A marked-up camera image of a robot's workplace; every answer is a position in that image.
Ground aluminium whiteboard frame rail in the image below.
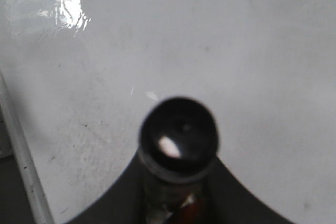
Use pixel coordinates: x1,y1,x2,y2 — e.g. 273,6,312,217
1,75,55,223

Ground white glossy whiteboard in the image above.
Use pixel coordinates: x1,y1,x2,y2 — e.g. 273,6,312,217
1,0,335,223

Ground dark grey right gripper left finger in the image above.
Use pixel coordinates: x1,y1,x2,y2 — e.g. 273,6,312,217
68,155,145,223

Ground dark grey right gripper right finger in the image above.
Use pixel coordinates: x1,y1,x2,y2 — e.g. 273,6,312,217
204,156,292,223

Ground white black whiteboard marker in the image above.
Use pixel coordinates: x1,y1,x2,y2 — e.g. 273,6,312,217
137,97,219,223

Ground red disc taped to marker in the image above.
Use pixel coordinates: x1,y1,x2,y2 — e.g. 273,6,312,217
165,193,207,224

